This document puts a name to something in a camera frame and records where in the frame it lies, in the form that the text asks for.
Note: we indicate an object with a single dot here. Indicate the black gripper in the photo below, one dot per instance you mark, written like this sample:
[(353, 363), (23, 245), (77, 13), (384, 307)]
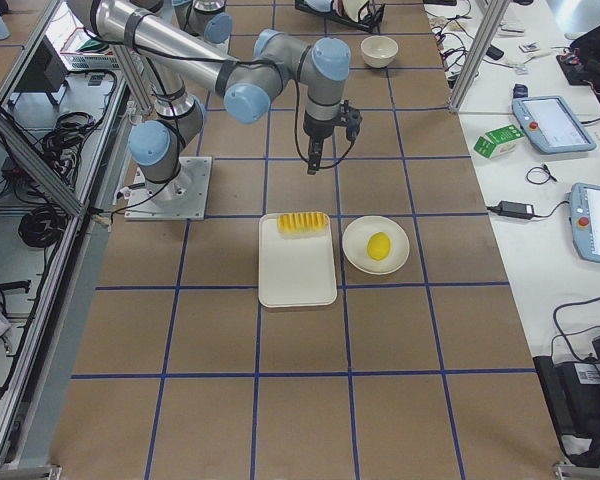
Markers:
[(316, 133)]

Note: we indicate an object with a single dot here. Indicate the sliced bread loaf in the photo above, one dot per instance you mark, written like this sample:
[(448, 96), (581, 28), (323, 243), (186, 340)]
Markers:
[(302, 223)]

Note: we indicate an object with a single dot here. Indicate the blue plate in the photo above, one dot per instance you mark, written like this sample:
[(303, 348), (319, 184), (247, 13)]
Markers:
[(322, 6)]

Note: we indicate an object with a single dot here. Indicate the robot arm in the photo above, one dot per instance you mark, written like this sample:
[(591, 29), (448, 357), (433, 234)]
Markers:
[(247, 88), (207, 19)]

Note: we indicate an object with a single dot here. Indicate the cream plate under lemon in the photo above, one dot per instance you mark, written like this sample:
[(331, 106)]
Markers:
[(356, 236)]

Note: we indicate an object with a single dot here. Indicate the black plate rack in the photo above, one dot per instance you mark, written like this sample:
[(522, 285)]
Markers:
[(370, 24)]

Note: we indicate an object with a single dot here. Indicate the cream plate in rack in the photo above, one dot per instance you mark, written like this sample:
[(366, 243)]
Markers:
[(355, 10)]

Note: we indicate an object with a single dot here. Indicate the white bowl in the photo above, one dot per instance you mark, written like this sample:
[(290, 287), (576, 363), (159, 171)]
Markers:
[(378, 51)]

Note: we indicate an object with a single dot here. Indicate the yellow lemon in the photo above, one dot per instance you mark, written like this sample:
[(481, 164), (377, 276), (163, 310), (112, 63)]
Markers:
[(378, 246)]

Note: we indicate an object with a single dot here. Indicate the white rectangular tray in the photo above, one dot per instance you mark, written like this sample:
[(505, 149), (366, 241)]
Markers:
[(295, 271)]

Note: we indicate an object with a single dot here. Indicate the green white carton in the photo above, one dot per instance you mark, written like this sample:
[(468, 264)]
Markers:
[(497, 142)]

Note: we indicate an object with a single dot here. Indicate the teach pendant upper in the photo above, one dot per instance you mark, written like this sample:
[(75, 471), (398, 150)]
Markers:
[(551, 126)]

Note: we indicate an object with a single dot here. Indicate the teach pendant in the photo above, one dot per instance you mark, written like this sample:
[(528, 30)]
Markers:
[(584, 203), (551, 126)]

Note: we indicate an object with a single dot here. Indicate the teach pendant lower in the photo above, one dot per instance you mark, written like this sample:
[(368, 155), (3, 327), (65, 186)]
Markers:
[(584, 203)]

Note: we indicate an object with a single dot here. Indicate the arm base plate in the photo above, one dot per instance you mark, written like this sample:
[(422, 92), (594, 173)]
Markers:
[(184, 197)]

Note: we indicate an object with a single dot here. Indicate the black power brick with cable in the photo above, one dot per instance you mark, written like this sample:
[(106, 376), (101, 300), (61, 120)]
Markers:
[(519, 210)]

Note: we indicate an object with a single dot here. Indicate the aluminium frame post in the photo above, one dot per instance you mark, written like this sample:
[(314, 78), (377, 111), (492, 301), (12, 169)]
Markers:
[(483, 38)]

